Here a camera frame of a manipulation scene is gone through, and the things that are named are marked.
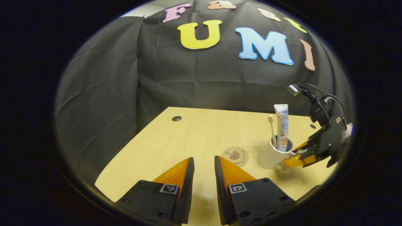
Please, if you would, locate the white cup with wooden handle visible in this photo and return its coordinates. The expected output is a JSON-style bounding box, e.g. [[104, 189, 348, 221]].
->
[[258, 136, 296, 170]]

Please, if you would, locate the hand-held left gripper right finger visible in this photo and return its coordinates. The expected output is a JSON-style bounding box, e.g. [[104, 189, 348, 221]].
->
[[215, 155, 296, 226]]

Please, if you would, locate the white toothpaste tube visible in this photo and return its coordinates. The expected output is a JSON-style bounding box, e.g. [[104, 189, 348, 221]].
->
[[274, 104, 289, 153]]

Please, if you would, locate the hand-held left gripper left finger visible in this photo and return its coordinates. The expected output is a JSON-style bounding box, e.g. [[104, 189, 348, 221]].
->
[[115, 157, 195, 225]]

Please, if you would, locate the black backdrop cloth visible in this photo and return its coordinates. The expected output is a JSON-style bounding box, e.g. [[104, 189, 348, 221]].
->
[[54, 0, 354, 189]]

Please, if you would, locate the black cable with silver plug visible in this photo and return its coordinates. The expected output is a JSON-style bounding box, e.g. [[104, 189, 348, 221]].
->
[[288, 83, 347, 129]]

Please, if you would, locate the pale toothbrush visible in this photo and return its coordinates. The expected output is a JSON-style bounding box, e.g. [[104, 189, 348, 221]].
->
[[268, 115, 277, 148]]

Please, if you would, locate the light wooden desktop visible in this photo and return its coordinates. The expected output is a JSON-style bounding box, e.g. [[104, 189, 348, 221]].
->
[[94, 107, 340, 226]]

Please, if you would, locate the round wooden coaster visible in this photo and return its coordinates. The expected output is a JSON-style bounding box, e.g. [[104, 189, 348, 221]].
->
[[221, 147, 249, 168]]

